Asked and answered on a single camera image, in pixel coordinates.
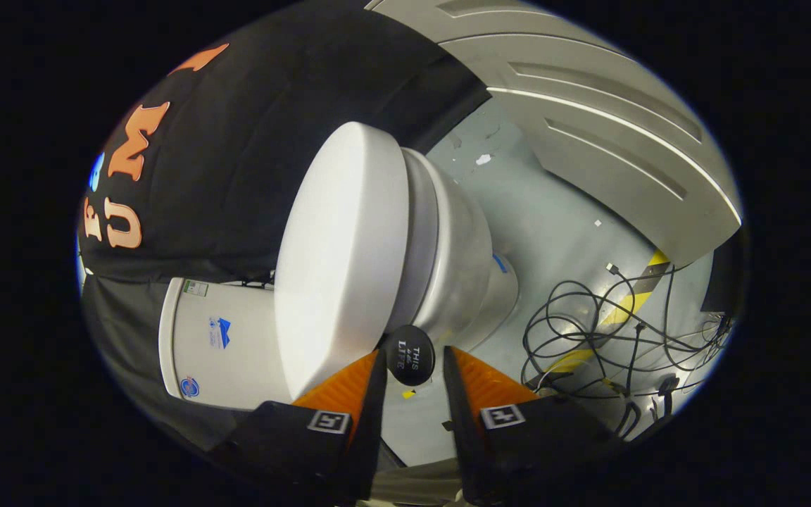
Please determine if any white toilet lid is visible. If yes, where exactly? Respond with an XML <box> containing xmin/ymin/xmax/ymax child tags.
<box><xmin>274</xmin><ymin>121</ymin><xmax>410</xmax><ymax>401</ymax></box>

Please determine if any tangle of black cables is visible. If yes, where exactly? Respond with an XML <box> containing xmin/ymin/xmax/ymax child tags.
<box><xmin>522</xmin><ymin>262</ymin><xmax>734</xmax><ymax>437</ymax></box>

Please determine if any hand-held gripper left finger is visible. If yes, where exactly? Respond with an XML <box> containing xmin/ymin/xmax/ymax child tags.
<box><xmin>210</xmin><ymin>349</ymin><xmax>389</xmax><ymax>504</ymax></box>

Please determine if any yellow black floor tape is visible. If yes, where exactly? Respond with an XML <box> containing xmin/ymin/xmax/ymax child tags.
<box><xmin>546</xmin><ymin>250</ymin><xmax>670</xmax><ymax>374</ymax></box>

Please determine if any white toilet tank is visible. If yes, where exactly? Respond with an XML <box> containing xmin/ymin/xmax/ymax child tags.
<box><xmin>158</xmin><ymin>277</ymin><xmax>294</xmax><ymax>411</ymax></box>

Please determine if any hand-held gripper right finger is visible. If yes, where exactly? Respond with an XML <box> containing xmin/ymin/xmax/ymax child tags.
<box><xmin>443</xmin><ymin>345</ymin><xmax>624</xmax><ymax>506</ymax></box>

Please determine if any black round lid handle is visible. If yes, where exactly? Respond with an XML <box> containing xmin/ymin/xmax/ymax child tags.
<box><xmin>384</xmin><ymin>325</ymin><xmax>436</xmax><ymax>387</ymax></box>

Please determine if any black backdrop cloth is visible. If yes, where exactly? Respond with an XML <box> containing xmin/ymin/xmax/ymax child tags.
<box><xmin>78</xmin><ymin>0</ymin><xmax>491</xmax><ymax>451</ymax></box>

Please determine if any grey white panelled cabinet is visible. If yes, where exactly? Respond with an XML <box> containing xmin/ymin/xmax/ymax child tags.
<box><xmin>365</xmin><ymin>0</ymin><xmax>743</xmax><ymax>268</ymax></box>

